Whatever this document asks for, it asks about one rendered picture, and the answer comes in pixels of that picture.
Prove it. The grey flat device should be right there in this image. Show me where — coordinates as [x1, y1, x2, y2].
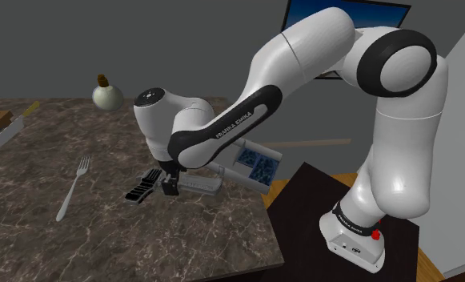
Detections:
[177, 173, 224, 197]

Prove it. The silver fork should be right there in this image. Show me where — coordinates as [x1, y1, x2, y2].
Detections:
[55, 155, 91, 224]

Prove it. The white box with blue compartments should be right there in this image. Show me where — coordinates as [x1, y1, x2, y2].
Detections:
[206, 138, 284, 196]

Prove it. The round white bottle with cork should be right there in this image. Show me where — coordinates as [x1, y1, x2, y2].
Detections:
[91, 73, 125, 112]

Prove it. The black framed blue screen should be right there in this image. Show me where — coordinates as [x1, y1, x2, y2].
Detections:
[280, 0, 412, 81]

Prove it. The dark robot stand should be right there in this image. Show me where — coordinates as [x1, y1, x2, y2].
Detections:
[266, 161, 421, 282]

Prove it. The cleaver with yellow handle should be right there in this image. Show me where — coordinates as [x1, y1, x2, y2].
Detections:
[0, 101, 41, 155]

